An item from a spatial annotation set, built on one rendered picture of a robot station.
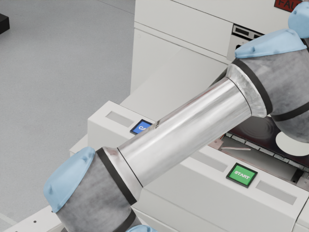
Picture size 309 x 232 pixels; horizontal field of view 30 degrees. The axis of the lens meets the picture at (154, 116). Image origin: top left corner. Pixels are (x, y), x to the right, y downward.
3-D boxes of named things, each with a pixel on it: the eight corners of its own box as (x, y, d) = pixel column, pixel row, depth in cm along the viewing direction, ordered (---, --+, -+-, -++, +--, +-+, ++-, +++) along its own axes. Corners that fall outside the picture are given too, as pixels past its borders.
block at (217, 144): (210, 144, 151) (212, 135, 149) (222, 149, 150) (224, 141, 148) (196, 161, 145) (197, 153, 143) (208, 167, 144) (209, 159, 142)
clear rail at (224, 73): (238, 56, 182) (239, 52, 181) (243, 57, 181) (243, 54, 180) (181, 117, 157) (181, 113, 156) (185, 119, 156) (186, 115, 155)
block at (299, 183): (298, 183, 142) (300, 175, 140) (311, 189, 141) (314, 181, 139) (286, 204, 137) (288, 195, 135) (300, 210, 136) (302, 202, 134)
